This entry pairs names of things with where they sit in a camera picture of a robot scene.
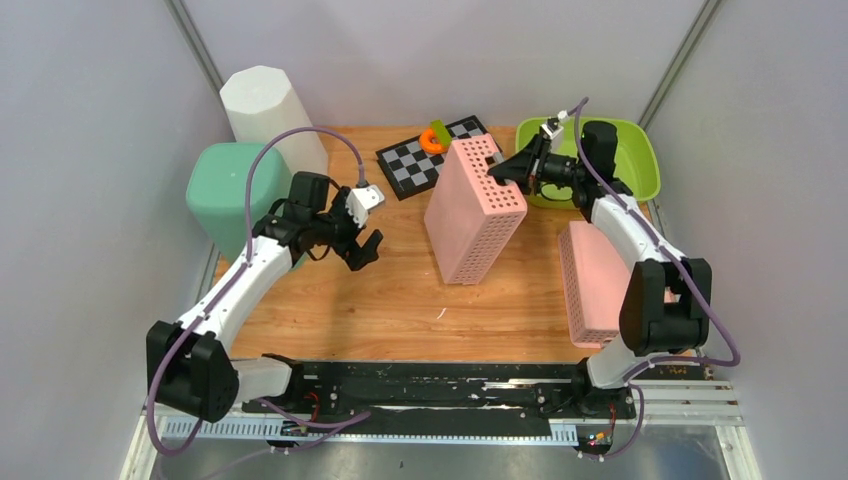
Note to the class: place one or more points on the black white checkerboard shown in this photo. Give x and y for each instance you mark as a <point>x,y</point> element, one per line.
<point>409,169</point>

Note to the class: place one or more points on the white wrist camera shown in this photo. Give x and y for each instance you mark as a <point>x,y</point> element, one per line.
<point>552,130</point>
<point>363,201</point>

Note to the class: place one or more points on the aluminium frame rails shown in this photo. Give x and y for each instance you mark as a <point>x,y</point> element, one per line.
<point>678,394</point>

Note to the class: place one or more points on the orange ring toy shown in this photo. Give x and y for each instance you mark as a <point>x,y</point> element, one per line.
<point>430,143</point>

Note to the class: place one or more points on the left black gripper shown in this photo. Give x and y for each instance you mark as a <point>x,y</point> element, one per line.
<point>356,257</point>

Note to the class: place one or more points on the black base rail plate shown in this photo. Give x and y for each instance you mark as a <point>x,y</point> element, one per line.
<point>454,399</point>

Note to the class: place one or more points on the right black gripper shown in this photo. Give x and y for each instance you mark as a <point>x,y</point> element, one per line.
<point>530,164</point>

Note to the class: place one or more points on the green plastic tray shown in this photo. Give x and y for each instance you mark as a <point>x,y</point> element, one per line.
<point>635,159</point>

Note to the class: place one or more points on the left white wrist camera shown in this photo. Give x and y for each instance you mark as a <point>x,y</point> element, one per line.
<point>363,201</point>

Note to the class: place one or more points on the pink perforated basket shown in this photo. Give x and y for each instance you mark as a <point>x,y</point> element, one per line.
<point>470,218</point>
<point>595,280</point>

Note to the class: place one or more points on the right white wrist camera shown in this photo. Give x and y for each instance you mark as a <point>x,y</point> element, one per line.
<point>552,130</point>

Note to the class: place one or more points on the green plastic bin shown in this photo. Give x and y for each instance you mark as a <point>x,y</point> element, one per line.
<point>216,191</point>

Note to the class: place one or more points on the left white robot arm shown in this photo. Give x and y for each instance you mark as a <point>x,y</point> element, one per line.
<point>188,361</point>

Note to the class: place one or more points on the large white container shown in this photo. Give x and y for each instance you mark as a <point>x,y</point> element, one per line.
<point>261,103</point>

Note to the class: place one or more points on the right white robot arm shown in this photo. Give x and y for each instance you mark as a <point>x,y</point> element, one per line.
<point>664,309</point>

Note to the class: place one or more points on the green block toy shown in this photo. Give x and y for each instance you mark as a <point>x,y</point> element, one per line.
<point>441,136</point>

